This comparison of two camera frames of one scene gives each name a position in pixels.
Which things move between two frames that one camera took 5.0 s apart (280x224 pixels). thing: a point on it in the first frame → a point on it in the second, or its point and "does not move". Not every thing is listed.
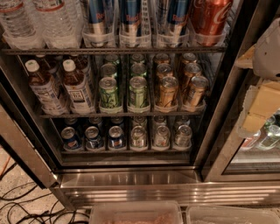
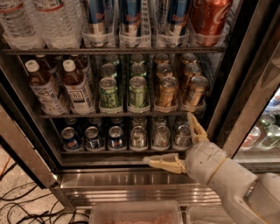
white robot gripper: [268, 55] → [205, 159]
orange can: [168, 92] does not move
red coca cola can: [211, 18] does not move
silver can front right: [183, 137] does not move
